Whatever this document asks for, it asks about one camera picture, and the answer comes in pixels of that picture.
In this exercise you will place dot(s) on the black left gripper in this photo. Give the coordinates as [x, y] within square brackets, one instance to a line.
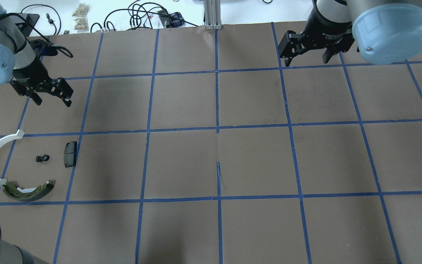
[31, 75]

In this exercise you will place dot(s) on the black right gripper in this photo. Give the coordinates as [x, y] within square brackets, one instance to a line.
[329, 26]

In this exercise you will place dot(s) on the small black bearing gear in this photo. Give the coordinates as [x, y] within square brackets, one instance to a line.
[42, 158]

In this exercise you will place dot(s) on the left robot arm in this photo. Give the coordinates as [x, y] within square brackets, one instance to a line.
[21, 66]

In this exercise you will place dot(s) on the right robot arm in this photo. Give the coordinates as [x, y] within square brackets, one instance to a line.
[385, 31]

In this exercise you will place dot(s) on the black brake pad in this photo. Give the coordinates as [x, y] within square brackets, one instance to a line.
[70, 154]

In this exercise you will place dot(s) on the olive green brake shoe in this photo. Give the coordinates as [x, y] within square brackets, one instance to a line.
[27, 195]

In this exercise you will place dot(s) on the aluminium frame post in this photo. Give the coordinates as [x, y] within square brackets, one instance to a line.
[212, 14]

